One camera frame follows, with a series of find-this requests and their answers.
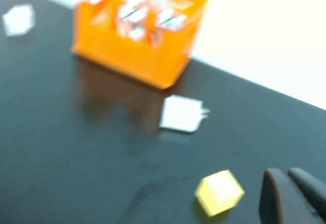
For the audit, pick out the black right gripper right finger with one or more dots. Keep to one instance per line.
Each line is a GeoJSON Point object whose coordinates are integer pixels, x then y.
{"type": "Point", "coordinates": [313, 191]}

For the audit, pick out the yellow foam cube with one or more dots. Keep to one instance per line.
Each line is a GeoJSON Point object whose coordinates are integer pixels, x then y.
{"type": "Point", "coordinates": [219, 193]}

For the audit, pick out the white foam cube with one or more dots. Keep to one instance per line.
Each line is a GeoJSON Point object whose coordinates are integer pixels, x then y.
{"type": "Point", "coordinates": [19, 20]}

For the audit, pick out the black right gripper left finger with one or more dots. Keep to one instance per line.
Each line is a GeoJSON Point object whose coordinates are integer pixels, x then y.
{"type": "Point", "coordinates": [272, 203]}

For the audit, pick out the paper label fork character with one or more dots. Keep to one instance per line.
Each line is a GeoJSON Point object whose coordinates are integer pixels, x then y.
{"type": "Point", "coordinates": [132, 12]}

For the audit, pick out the orange plastic cutlery holder crate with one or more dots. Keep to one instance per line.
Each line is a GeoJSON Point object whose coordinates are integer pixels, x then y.
{"type": "Point", "coordinates": [122, 53]}

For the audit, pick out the white USB wall charger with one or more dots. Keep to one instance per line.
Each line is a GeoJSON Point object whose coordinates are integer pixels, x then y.
{"type": "Point", "coordinates": [180, 114]}

